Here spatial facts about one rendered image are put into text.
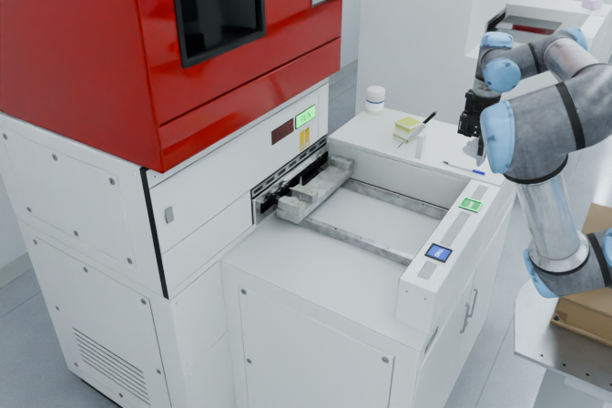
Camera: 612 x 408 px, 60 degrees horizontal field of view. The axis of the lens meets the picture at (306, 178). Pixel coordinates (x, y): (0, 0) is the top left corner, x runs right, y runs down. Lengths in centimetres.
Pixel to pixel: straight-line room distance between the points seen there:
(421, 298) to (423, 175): 59
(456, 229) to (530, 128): 66
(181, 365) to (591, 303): 111
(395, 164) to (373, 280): 48
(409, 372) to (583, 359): 41
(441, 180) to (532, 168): 86
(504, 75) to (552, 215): 37
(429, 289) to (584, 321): 40
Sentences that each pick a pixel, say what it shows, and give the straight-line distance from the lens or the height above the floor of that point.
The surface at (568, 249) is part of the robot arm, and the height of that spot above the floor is 117.
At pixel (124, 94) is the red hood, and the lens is 121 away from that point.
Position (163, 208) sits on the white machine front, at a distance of 134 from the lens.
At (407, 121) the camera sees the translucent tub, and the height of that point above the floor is 103.
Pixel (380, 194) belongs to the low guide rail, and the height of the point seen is 84.
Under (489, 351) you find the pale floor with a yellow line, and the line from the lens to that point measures 255.
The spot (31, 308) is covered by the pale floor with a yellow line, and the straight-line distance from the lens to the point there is 290.
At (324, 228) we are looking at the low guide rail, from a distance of 166.
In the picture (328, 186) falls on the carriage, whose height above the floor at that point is 88.
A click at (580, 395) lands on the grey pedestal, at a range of 168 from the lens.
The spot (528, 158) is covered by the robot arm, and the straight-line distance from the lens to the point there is 94.
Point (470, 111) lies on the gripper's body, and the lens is 148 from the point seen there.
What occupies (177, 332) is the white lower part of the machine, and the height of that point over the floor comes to 69.
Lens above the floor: 184
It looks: 31 degrees down
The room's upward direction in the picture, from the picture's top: straight up
